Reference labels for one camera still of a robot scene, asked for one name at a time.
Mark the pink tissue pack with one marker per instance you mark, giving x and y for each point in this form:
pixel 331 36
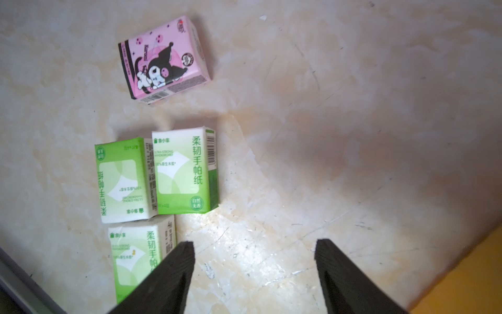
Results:
pixel 164 61

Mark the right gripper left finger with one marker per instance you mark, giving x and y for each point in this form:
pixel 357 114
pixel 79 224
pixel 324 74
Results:
pixel 165 290

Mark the green tissue pack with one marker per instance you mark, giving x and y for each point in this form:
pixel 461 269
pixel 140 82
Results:
pixel 137 248
pixel 186 171
pixel 126 180

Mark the yellow plastic storage box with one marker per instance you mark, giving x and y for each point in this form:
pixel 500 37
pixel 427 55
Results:
pixel 474 286

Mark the green tissue pack bottom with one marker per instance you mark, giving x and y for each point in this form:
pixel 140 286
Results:
pixel 137 248

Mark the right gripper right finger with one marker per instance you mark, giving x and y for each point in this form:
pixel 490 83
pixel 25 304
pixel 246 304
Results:
pixel 346 289

